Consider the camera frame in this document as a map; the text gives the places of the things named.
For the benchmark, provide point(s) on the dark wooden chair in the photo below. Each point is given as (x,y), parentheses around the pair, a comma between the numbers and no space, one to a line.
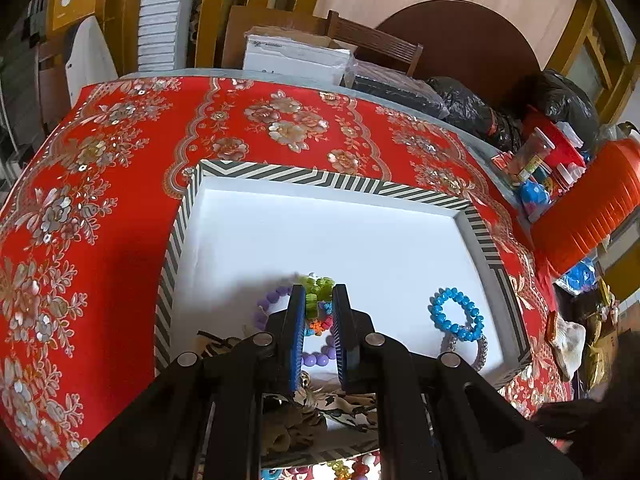
(52,90)

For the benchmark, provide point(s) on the brown wooden board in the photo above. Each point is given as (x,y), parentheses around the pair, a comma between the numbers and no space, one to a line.
(270,20)

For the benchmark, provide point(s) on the white flat box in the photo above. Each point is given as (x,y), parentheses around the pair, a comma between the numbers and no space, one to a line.
(295,60)

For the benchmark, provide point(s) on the wooden slat-back chair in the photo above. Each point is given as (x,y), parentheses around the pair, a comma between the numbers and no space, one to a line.
(370,40)

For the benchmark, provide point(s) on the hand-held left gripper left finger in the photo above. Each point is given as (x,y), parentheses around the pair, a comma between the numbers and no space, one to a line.
(297,330)

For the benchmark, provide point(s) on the beige knitted pouch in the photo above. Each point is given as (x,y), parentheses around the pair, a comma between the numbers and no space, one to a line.
(570,345)

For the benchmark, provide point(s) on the blue plastic bag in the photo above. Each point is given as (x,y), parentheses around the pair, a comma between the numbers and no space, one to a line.
(581,275)

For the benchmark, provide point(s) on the orange ribbed plastic jug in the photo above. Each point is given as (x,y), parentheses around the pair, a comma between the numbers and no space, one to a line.
(590,210)

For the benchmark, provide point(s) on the red plastic basket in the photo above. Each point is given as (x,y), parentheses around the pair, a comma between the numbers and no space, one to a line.
(545,130)

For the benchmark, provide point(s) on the pile of colourful bead jewelry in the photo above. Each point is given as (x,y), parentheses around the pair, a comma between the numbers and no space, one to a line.
(345,470)

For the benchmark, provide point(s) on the crumpled black plastic bag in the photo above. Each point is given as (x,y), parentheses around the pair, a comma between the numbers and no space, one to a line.
(565,100)

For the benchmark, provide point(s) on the red floral tablecloth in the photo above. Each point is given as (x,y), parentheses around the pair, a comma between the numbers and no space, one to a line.
(100,260)

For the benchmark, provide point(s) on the striped cardboard box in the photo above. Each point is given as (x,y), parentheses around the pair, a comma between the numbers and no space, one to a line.
(350,240)

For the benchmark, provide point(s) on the brown cardboard box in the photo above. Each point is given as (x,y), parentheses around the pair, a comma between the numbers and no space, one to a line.
(75,0)

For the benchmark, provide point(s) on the black wrapped packet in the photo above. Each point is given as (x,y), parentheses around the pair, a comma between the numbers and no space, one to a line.
(400,92)

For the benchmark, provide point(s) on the leopard print scrunchie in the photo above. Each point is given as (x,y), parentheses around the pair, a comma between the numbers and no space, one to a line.
(320,405)

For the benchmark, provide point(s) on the clear plastic jar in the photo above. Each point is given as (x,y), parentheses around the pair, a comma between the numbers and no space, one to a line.
(532,152)

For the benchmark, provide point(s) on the white slatted panel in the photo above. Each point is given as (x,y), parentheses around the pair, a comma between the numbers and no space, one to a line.
(160,20)

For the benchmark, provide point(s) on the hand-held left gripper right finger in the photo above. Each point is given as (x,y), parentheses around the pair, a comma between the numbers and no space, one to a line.
(342,335)

